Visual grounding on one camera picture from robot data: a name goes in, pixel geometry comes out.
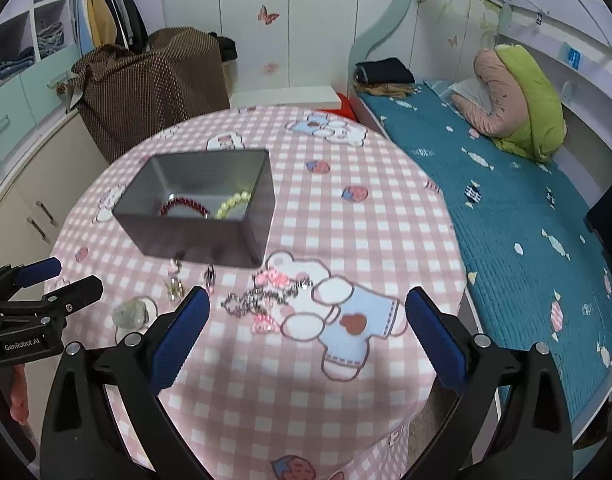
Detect light blue hanging garment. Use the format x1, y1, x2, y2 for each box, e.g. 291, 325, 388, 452
68, 0, 94, 53

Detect silver chain necklace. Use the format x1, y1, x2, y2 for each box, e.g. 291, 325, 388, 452
221, 280, 314, 317

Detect yellow hanging garment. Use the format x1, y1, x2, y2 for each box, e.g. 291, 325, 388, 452
83, 0, 118, 48

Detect tan folded clothes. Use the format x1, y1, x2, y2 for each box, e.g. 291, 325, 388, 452
358, 82, 424, 101

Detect white flat board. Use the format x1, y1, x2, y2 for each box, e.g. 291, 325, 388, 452
230, 86, 343, 110

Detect pink checked bear tablecloth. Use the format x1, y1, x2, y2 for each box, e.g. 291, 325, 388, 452
43, 105, 469, 480

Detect teal candy print bed sheet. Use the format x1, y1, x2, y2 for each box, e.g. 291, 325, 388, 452
353, 80, 612, 446

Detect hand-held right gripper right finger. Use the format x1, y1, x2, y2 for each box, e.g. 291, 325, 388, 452
405, 286, 574, 480

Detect pink flower bead bracelet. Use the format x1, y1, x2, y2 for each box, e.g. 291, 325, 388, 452
252, 268, 291, 288

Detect dark folded clothes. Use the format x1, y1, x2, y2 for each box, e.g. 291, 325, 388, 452
355, 58, 415, 86

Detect white wardrobe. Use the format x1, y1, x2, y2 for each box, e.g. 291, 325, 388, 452
158, 0, 401, 108

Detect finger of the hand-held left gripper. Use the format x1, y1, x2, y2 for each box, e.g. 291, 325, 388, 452
0, 275, 105, 332
0, 256, 63, 305

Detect green folded quilt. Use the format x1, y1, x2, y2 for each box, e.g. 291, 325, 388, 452
494, 44, 567, 162

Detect pink and silver charm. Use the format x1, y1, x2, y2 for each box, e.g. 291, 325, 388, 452
253, 312, 283, 335

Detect pink folded quilt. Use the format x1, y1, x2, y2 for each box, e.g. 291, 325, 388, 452
453, 49, 524, 137

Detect grey metal tin box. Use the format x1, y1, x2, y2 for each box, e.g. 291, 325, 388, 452
111, 148, 277, 269

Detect brown dotted cloth cover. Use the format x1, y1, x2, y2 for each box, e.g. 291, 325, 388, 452
71, 26, 234, 163

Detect white pillow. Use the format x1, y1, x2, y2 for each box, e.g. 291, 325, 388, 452
448, 77, 494, 111

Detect pale green pearl bracelet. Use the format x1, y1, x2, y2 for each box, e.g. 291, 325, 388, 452
215, 190, 251, 220

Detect person's left hand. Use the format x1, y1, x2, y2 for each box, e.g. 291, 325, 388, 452
9, 364, 31, 427

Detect mint drawer cabinet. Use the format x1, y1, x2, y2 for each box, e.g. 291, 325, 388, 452
0, 42, 84, 181

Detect pale green jade pendant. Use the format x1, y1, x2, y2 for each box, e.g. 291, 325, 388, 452
113, 298, 157, 331

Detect red bead bracelet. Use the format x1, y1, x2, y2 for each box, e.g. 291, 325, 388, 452
159, 198, 210, 219

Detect black hanging jacket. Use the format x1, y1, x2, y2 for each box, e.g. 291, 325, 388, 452
111, 0, 150, 53

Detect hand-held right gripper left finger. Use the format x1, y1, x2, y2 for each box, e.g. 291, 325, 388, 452
38, 286, 211, 480

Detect beige cabinet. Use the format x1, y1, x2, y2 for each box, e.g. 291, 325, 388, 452
0, 107, 112, 281

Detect mint bunk bed frame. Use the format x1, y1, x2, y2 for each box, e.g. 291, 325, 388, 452
348, 0, 612, 461

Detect dark object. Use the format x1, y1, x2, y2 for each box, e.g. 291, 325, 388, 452
586, 165, 612, 281

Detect black cloth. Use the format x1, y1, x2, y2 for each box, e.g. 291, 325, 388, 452
209, 32, 239, 61

